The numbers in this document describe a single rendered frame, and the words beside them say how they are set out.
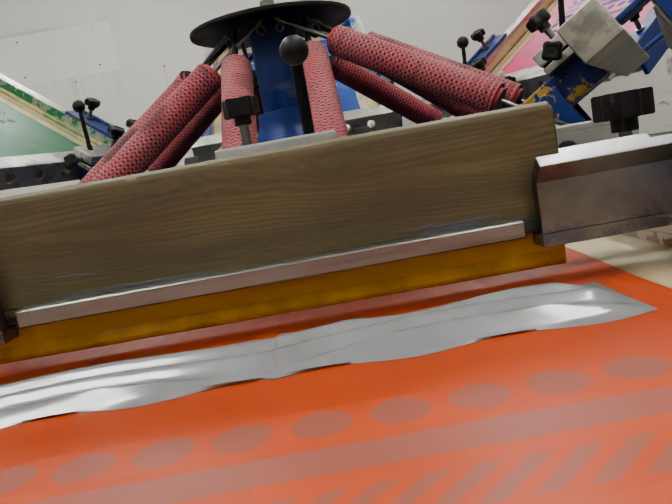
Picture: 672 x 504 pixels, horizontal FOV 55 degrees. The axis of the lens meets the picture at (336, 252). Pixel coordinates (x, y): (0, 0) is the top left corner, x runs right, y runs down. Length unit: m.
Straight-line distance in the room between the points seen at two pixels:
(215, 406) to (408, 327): 0.10
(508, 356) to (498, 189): 0.14
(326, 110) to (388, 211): 0.53
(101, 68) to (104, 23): 0.29
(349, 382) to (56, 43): 4.68
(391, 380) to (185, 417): 0.09
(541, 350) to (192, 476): 0.15
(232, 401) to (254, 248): 0.12
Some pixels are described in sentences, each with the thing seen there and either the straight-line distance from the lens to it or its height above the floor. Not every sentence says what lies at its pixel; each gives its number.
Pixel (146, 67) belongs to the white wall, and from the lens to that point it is 4.70.
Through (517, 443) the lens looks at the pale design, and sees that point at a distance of 0.21.
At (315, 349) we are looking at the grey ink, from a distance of 0.32.
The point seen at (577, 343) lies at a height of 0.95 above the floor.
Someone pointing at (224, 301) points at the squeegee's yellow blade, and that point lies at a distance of 0.40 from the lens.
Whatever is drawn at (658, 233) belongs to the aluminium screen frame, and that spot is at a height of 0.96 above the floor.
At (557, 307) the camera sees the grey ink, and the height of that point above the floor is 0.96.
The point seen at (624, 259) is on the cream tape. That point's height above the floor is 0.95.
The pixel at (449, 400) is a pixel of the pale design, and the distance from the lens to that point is 0.25.
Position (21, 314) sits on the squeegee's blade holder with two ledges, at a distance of 0.41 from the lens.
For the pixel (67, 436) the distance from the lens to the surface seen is 0.30.
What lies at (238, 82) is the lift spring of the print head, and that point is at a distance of 1.01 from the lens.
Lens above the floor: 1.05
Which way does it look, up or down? 8 degrees down
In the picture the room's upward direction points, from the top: 10 degrees counter-clockwise
